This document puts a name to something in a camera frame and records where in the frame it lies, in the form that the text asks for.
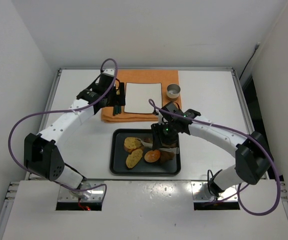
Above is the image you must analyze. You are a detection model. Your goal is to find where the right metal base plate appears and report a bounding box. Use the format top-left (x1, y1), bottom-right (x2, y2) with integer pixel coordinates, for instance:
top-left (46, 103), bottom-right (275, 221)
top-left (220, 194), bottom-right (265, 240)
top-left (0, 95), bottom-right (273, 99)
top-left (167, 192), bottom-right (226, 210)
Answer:
top-left (191, 181), bottom-right (238, 203)

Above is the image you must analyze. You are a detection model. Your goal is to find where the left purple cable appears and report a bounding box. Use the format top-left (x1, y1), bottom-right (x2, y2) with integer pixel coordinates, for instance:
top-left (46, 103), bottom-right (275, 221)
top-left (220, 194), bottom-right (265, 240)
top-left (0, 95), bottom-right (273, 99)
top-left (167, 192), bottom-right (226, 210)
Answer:
top-left (8, 58), bottom-right (119, 198)

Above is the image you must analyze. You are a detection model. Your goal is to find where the small metal cup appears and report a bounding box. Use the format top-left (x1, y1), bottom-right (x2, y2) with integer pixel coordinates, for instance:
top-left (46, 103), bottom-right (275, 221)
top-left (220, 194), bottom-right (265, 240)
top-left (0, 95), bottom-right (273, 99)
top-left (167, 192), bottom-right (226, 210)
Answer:
top-left (166, 83), bottom-right (181, 100)

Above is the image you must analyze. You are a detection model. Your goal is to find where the gold fork green handle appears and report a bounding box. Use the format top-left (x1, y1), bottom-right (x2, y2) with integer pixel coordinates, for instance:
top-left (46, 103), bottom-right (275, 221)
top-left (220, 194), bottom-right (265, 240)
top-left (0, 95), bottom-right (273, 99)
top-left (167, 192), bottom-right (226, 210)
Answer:
top-left (115, 87), bottom-right (121, 115)

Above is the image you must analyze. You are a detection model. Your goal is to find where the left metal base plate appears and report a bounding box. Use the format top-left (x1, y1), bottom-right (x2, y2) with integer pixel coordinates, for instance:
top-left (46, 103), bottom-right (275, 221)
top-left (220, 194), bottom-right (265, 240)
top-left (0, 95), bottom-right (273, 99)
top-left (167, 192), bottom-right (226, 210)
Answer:
top-left (58, 181), bottom-right (106, 203)

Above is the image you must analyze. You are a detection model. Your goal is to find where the dark chocolate croissant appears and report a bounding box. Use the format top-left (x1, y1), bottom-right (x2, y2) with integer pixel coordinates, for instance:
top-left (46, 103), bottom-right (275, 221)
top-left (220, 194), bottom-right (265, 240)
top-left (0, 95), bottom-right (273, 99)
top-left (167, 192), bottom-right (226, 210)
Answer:
top-left (143, 136), bottom-right (179, 165)

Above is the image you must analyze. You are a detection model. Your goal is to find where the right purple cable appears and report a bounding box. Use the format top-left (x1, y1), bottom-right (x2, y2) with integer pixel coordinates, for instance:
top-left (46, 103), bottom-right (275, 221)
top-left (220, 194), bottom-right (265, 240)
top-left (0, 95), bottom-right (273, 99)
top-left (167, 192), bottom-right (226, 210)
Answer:
top-left (148, 98), bottom-right (282, 216)

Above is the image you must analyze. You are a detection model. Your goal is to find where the white square plate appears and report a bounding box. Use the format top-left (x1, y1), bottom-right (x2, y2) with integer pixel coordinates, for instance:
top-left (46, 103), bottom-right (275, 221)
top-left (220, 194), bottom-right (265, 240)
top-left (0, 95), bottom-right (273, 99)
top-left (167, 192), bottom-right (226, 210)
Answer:
top-left (124, 82), bottom-right (162, 114)

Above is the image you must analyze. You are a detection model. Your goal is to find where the metal base plate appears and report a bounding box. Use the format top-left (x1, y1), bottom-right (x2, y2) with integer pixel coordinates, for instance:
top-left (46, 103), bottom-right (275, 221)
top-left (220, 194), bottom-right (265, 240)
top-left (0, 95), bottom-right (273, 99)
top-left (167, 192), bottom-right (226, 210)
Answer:
top-left (191, 181), bottom-right (238, 203)
top-left (58, 181), bottom-right (106, 203)

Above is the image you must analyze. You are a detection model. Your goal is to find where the orange cloth placemat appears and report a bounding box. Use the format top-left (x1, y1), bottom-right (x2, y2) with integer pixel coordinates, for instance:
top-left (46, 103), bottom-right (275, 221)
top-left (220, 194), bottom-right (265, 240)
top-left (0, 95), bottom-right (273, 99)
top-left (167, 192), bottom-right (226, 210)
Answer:
top-left (101, 69), bottom-right (179, 123)

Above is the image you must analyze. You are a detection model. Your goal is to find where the purple cable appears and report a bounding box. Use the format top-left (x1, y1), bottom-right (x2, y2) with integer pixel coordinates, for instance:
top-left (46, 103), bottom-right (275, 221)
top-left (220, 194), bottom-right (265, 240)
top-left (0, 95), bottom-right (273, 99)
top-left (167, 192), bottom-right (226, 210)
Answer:
top-left (148, 98), bottom-right (282, 216)
top-left (8, 58), bottom-right (119, 198)

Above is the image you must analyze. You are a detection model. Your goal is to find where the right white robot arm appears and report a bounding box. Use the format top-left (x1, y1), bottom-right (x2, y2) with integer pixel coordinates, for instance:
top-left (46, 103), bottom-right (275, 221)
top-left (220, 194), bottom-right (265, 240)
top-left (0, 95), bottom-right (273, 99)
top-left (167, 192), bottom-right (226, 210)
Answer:
top-left (151, 101), bottom-right (272, 197)

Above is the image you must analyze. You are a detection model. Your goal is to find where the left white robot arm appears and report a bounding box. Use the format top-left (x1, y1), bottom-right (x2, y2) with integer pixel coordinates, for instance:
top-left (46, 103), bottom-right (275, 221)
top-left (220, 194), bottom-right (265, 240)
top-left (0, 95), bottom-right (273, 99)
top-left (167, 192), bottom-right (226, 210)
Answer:
top-left (24, 69), bottom-right (125, 190)

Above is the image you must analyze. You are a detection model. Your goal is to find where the black serving tray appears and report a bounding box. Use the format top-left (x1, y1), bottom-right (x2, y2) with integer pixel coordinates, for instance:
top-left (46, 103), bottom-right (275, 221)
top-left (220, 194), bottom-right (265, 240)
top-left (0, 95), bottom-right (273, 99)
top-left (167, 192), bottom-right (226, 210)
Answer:
top-left (110, 128), bottom-right (181, 176)

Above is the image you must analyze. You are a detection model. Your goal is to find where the toasted bread slice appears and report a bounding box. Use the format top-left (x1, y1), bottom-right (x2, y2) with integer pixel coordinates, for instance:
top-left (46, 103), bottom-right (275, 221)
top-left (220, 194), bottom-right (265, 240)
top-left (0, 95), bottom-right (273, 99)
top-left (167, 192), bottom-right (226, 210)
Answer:
top-left (126, 148), bottom-right (143, 169)
top-left (124, 137), bottom-right (145, 153)

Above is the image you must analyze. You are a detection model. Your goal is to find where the round glazed bun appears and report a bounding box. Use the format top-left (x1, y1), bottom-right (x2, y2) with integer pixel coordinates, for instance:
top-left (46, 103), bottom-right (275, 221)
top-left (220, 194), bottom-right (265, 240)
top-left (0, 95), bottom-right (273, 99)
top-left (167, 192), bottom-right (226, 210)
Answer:
top-left (144, 150), bottom-right (161, 163)

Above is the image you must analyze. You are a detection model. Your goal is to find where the black wall cable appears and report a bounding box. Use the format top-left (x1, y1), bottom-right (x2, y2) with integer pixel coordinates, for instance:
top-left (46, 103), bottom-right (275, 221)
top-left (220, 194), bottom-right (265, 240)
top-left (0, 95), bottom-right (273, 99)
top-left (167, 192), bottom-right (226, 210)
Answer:
top-left (239, 44), bottom-right (259, 80)

